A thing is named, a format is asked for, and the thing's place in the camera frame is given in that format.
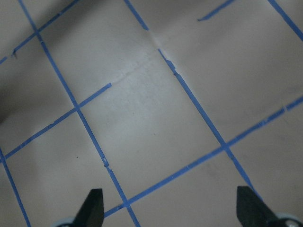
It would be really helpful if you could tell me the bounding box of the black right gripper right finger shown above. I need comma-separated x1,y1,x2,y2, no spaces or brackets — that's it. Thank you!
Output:
236,186,282,227

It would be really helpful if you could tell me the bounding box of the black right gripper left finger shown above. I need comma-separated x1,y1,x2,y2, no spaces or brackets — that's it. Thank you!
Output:
72,188,104,227

